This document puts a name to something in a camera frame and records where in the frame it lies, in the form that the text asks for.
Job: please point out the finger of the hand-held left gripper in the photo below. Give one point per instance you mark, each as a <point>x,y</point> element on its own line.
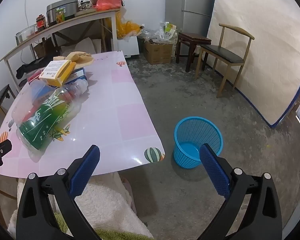
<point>2,148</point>

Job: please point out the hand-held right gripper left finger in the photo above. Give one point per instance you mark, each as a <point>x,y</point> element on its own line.
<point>86,170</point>

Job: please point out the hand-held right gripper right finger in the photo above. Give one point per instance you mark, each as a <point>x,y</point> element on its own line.
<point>215,170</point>

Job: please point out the blue plastic basket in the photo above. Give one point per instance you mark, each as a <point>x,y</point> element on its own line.
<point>187,135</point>

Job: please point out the green label plastic bottle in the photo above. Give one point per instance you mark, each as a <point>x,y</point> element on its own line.
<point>42,125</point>

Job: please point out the clear plastic food container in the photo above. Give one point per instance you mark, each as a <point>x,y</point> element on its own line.
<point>27,97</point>

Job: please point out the yellow cardboard box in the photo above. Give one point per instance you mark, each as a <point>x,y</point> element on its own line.
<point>55,72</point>

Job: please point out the white fleece blanket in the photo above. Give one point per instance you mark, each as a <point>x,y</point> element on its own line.
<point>102,205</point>

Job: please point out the wooden stool with dark seat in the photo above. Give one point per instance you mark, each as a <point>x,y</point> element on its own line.
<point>0,97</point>

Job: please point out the pink printed tablecloth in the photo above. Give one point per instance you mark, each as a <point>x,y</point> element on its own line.
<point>115,120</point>

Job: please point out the green towel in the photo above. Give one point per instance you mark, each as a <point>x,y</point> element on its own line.
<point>115,236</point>

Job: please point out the red snack packet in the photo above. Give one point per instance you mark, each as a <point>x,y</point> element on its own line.
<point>33,77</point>

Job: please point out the small ribbed clear bottle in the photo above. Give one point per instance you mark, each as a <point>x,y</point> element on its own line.
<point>78,87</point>

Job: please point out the black cloth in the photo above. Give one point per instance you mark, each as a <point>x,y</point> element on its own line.
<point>30,67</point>

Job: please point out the blue cardboard box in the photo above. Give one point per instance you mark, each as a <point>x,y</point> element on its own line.
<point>77,75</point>

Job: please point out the yellow cloth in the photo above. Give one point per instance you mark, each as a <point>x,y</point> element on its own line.
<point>82,58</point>

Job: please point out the glass bowl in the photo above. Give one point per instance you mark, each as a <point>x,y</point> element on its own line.
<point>25,35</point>

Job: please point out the wooden chair with dark seat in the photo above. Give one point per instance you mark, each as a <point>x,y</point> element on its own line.
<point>222,52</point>

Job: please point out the white mattress with blue edge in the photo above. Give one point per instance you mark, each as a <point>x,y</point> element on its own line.
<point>265,55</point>

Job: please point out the brown cardboard box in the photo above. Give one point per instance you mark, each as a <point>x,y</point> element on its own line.
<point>156,53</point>

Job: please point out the red label jar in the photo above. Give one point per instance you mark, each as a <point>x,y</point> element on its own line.
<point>40,23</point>

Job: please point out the green and white packets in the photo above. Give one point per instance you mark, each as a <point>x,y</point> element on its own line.
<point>168,31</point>

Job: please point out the yellow plastic bag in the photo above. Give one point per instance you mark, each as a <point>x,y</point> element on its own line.
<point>125,27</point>

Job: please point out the white side table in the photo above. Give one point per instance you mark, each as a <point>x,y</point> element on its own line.
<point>90,17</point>

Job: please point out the grey rice cooker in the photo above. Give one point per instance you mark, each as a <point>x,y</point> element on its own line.
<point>65,7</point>

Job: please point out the grey refrigerator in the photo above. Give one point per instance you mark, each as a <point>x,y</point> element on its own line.
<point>195,5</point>

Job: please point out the red plastic bag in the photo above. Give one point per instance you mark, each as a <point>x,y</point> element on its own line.
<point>108,1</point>

